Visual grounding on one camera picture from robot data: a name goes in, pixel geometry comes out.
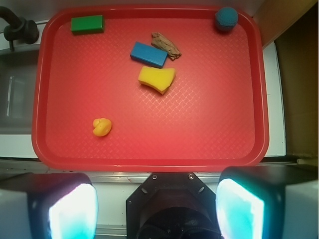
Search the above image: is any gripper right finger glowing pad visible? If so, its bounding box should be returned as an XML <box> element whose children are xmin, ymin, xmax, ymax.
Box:
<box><xmin>216</xmin><ymin>166</ymin><xmax>319</xmax><ymax>239</ymax></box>

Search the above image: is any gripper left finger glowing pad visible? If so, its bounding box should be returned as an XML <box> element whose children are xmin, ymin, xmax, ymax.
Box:
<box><xmin>0</xmin><ymin>173</ymin><xmax>98</xmax><ymax>239</ymax></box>

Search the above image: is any brown wood chip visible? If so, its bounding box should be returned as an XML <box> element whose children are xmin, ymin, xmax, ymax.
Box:
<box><xmin>151</xmin><ymin>32</ymin><xmax>181</xmax><ymax>61</ymax></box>

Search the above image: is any yellow rubber duck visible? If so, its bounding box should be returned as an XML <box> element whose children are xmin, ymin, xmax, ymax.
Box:
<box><xmin>93</xmin><ymin>118</ymin><xmax>112</xmax><ymax>137</ymax></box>

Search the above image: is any red plastic tray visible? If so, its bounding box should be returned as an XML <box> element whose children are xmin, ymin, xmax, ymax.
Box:
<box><xmin>31</xmin><ymin>5</ymin><xmax>269</xmax><ymax>172</ymax></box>

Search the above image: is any grey toy sink basin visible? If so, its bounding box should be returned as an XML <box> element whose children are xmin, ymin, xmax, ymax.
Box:
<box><xmin>0</xmin><ymin>50</ymin><xmax>39</xmax><ymax>134</ymax></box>

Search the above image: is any yellow sponge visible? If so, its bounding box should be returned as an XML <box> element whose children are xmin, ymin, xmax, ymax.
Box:
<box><xmin>138</xmin><ymin>66</ymin><xmax>176</xmax><ymax>95</ymax></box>

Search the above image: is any blue rectangular block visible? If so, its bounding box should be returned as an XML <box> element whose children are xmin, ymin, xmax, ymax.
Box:
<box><xmin>130</xmin><ymin>42</ymin><xmax>168</xmax><ymax>68</ymax></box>

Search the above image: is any grey toy faucet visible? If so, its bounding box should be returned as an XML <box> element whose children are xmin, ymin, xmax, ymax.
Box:
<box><xmin>0</xmin><ymin>6</ymin><xmax>39</xmax><ymax>52</ymax></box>

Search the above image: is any brown cardboard box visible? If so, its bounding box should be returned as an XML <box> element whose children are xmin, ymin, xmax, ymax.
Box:
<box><xmin>253</xmin><ymin>0</ymin><xmax>319</xmax><ymax>164</ymax></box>

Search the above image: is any green rectangular block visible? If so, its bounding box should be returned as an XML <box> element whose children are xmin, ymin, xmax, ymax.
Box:
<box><xmin>71</xmin><ymin>15</ymin><xmax>105</xmax><ymax>35</ymax></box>

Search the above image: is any blue crocheted ball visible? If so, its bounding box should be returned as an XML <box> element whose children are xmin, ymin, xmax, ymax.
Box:
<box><xmin>215</xmin><ymin>7</ymin><xmax>238</xmax><ymax>32</ymax></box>

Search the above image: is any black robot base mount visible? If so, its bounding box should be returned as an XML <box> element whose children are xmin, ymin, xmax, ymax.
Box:
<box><xmin>126</xmin><ymin>172</ymin><xmax>222</xmax><ymax>239</ymax></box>

